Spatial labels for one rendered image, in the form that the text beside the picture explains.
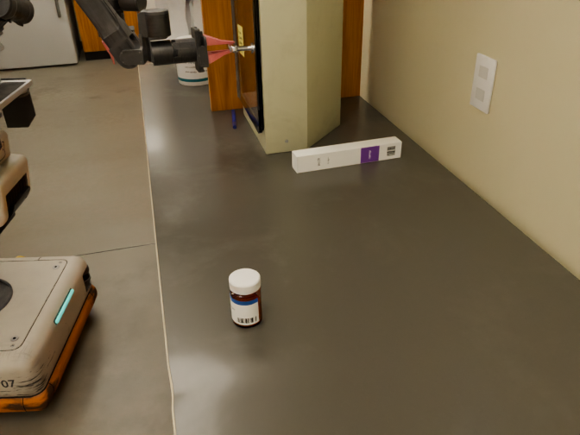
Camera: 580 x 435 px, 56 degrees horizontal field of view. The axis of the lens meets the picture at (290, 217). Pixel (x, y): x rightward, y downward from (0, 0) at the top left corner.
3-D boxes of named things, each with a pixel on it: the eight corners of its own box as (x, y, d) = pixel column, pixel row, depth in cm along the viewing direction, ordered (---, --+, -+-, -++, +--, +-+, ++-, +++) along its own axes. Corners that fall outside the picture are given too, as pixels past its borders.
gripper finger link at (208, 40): (236, 34, 133) (197, 37, 131) (238, 64, 136) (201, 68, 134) (230, 31, 139) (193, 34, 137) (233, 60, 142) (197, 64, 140)
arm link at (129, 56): (129, 56, 138) (121, 65, 130) (121, 8, 132) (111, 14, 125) (177, 54, 138) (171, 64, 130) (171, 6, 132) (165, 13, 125)
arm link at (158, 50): (148, 63, 136) (150, 68, 131) (143, 34, 132) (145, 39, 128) (176, 60, 138) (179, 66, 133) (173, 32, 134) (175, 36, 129)
